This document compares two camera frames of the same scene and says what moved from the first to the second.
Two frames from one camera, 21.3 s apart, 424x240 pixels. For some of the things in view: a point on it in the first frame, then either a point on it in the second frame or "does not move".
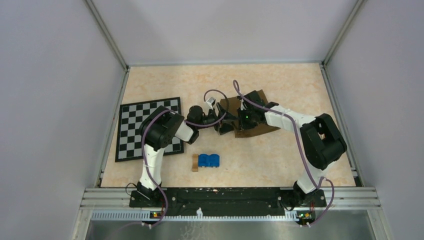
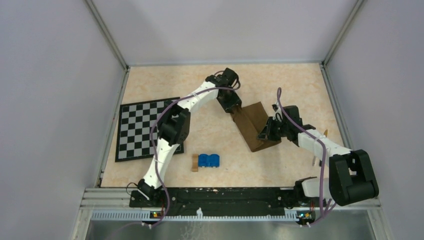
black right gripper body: x=247 y=120 → x=278 y=129
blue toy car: x=205 y=160 does not move
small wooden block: x=195 y=163 does not move
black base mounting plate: x=227 y=202 does not move
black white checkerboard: x=131 y=116 does not move
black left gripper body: x=210 y=119 → x=230 y=100
